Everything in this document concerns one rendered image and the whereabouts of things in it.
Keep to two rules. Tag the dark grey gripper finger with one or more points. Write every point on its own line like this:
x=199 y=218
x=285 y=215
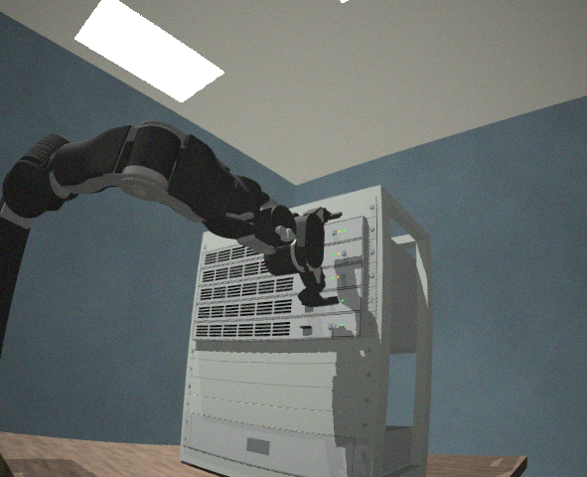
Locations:
x=314 y=280
x=324 y=215

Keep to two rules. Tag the white server rack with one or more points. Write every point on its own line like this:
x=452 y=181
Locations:
x=246 y=318

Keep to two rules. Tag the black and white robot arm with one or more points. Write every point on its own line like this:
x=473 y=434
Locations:
x=201 y=191

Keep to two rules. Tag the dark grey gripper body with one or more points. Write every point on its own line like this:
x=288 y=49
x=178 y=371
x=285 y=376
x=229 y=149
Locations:
x=309 y=244

